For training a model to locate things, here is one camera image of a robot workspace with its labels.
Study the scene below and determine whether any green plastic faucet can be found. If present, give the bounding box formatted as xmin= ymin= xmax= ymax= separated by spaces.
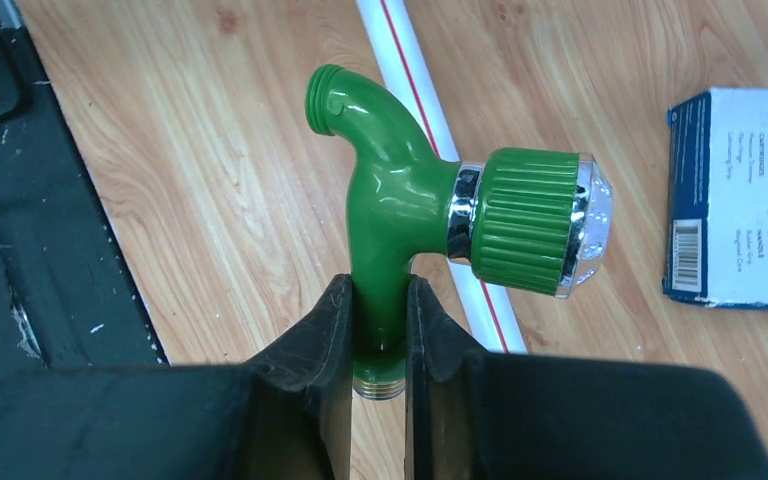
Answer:
xmin=305 ymin=64 xmax=614 ymax=400

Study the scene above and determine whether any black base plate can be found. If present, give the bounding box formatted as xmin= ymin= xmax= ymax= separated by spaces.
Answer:
xmin=0 ymin=1 xmax=167 ymax=381

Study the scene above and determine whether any white PVC pipe frame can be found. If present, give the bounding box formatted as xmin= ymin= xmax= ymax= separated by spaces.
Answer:
xmin=357 ymin=1 xmax=527 ymax=354

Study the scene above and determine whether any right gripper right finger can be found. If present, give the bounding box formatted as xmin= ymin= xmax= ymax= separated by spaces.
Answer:
xmin=405 ymin=277 xmax=768 ymax=479

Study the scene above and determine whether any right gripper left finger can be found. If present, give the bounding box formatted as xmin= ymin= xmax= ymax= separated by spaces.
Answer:
xmin=0 ymin=274 xmax=353 ymax=479

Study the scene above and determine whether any blue razor box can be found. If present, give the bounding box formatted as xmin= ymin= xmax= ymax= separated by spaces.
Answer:
xmin=662 ymin=87 xmax=768 ymax=310

